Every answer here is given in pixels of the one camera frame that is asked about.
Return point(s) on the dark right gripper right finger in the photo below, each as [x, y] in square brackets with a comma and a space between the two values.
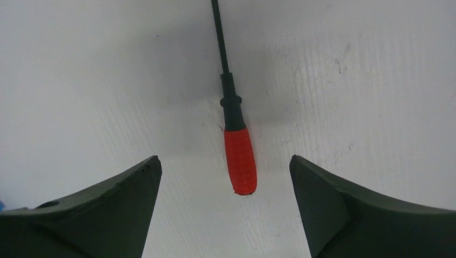
[343, 219]

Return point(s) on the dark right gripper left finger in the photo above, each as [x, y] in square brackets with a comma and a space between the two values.
[108, 219]

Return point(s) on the red black screwdriver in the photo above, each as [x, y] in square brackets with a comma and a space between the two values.
[238, 147]

